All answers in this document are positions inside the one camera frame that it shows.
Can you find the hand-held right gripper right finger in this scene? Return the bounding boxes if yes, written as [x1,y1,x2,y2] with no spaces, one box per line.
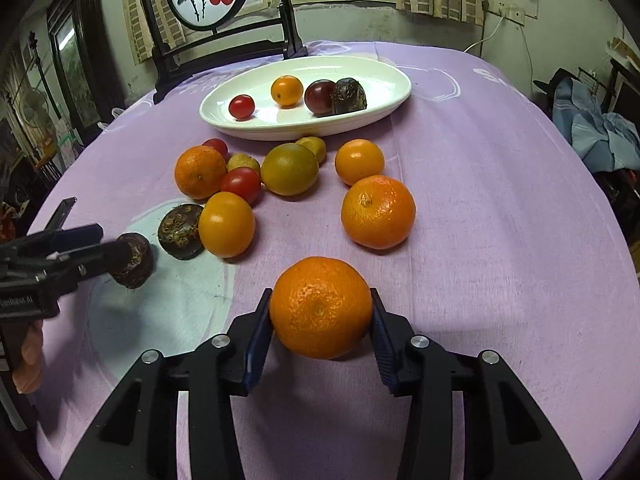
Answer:
[369,287,583,480]

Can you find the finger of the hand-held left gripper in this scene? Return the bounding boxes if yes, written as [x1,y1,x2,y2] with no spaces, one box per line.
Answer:
[30,240,133,295]
[0,197,105,267]

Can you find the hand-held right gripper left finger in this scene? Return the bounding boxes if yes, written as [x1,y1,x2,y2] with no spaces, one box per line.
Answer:
[60,287,276,480]

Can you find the dark brown wrinkled fruit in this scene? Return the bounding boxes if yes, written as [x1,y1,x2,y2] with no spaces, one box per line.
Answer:
[109,232,156,290]
[331,77,368,116]
[157,203,206,261]

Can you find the dimpled orange mandarin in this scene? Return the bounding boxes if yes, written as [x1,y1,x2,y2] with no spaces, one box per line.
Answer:
[269,256,374,361]
[174,145,228,201]

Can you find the large orange mandarin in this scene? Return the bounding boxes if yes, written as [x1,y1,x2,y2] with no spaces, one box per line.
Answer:
[341,175,417,251]

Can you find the red cherry tomato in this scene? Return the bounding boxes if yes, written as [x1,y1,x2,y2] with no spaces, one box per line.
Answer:
[228,94,256,121]
[201,138,230,161]

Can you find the small yellow kumquat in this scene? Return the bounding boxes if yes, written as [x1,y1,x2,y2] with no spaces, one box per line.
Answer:
[295,135,328,165]
[226,153,262,175]

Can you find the green-orange citrus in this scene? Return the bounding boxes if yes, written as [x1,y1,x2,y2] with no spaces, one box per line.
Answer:
[260,143,320,197]

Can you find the white oval plate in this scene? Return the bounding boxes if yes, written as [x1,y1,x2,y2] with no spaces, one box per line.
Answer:
[199,55,413,142]

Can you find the person's left hand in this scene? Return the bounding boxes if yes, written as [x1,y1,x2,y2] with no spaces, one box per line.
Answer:
[11,319,47,396]

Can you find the standing fan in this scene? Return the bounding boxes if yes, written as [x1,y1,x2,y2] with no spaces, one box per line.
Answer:
[15,87,51,131]

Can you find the purple printed tablecloth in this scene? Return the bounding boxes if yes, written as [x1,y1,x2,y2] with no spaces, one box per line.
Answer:
[27,40,636,480]

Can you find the dark wooden framed cabinet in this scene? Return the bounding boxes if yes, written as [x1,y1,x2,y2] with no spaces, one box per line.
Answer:
[46,0,126,131]

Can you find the dark purple tomato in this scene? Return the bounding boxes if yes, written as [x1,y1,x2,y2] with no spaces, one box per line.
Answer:
[304,80,337,116]

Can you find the blue crumpled clothes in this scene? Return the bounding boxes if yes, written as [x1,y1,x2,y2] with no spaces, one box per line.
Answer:
[552,75,640,173]

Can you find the black hat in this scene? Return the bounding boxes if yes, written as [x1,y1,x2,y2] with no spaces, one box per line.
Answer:
[532,67,581,106]

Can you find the white power cable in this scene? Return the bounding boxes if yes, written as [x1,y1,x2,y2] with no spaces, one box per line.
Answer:
[462,12,507,56]

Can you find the white wall power outlet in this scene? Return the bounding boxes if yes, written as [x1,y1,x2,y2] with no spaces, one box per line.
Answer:
[487,0,527,23]

